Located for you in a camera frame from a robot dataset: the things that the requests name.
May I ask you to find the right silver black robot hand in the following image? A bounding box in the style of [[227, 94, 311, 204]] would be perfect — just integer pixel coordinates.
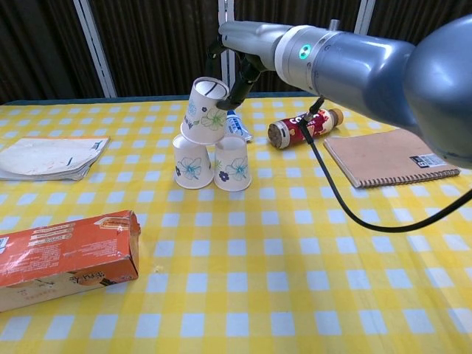
[[206, 20, 293, 111]]

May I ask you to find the small white lidded bottle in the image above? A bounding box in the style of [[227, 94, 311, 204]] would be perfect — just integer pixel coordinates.
[[180, 76, 230, 145]]

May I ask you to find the white floral paper cup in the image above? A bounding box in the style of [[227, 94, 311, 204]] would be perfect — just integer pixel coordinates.
[[172, 133, 215, 190], [213, 134, 252, 192]]

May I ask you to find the blue white toothpaste tube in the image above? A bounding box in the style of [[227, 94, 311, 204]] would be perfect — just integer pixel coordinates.
[[225, 109, 254, 142]]

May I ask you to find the red Costa coffee bottle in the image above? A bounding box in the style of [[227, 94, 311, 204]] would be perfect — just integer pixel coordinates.
[[268, 108, 344, 150]]

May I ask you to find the brown spiral notebook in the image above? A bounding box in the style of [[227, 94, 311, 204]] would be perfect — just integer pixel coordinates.
[[323, 128, 462, 189]]

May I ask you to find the white paper pad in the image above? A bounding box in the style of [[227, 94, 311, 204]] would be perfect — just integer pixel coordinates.
[[0, 136, 111, 181]]

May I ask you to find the yellow white checked tablecloth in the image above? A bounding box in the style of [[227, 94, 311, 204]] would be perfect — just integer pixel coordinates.
[[0, 96, 472, 354]]

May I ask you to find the orange carton box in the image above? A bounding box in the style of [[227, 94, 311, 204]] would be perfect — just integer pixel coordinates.
[[0, 209, 142, 313]]

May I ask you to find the white partition frame post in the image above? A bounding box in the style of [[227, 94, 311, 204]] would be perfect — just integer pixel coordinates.
[[217, 0, 237, 94], [72, 0, 118, 99], [353, 0, 376, 37]]

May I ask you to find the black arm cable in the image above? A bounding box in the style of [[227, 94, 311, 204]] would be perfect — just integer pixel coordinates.
[[298, 94, 472, 232]]

